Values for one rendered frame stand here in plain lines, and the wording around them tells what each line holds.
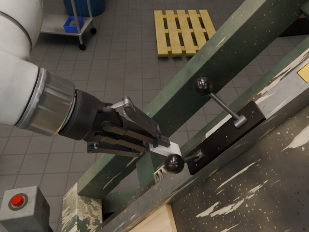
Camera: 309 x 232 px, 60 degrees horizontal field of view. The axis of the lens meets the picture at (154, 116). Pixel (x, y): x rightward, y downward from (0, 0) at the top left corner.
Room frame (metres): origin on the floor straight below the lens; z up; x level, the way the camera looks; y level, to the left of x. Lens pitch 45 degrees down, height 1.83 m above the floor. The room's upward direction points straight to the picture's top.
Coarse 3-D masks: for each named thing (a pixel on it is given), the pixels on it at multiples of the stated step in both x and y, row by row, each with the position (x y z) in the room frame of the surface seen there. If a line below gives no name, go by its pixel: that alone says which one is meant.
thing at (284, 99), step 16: (304, 64) 0.40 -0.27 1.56; (288, 80) 0.39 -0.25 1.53; (272, 96) 0.38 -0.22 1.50; (288, 96) 0.36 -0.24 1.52; (304, 96) 0.36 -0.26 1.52; (272, 112) 0.35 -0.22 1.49; (288, 112) 0.35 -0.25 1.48; (256, 128) 0.34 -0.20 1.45; (272, 128) 0.35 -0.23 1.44; (240, 144) 0.34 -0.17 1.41; (224, 160) 0.34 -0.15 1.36; (176, 176) 0.35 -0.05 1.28; (192, 176) 0.32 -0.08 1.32; (208, 176) 0.33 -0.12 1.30; (160, 192) 0.33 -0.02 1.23; (176, 192) 0.32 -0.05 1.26; (128, 208) 0.34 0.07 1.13; (144, 208) 0.32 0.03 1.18; (112, 224) 0.32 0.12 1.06; (128, 224) 0.30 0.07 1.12
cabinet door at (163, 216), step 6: (156, 210) 0.31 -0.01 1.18; (162, 210) 0.30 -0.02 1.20; (168, 210) 0.30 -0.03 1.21; (150, 216) 0.30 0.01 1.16; (156, 216) 0.29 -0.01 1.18; (162, 216) 0.29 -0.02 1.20; (168, 216) 0.28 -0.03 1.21; (144, 222) 0.29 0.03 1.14; (150, 222) 0.29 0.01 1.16; (156, 222) 0.28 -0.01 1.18; (162, 222) 0.27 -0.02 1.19; (168, 222) 0.27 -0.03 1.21; (174, 222) 0.27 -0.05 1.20; (132, 228) 0.30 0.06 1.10; (138, 228) 0.29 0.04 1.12; (144, 228) 0.28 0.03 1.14; (150, 228) 0.27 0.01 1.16; (156, 228) 0.27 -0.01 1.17; (162, 228) 0.26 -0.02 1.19; (168, 228) 0.25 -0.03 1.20; (174, 228) 0.25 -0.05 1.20
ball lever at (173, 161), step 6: (198, 150) 0.36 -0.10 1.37; (168, 156) 0.30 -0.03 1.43; (174, 156) 0.29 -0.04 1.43; (180, 156) 0.30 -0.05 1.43; (192, 156) 0.33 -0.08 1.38; (198, 156) 0.34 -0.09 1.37; (168, 162) 0.28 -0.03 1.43; (174, 162) 0.28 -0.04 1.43; (180, 162) 0.28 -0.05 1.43; (168, 168) 0.28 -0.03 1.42; (174, 168) 0.27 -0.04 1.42; (180, 168) 0.28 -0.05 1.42
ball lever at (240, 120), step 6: (198, 78) 0.41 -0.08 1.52; (204, 78) 0.40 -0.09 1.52; (198, 84) 0.39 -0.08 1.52; (204, 84) 0.39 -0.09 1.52; (210, 84) 0.39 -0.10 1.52; (198, 90) 0.39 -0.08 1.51; (204, 90) 0.39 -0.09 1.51; (210, 90) 0.39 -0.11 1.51; (204, 96) 0.39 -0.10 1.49; (210, 96) 0.39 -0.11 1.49; (216, 96) 0.39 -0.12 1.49; (222, 102) 0.38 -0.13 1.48; (228, 108) 0.38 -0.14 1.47; (234, 114) 0.37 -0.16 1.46; (234, 120) 0.37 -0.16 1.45; (240, 120) 0.36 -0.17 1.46; (246, 120) 0.36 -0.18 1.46; (240, 126) 0.35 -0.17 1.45
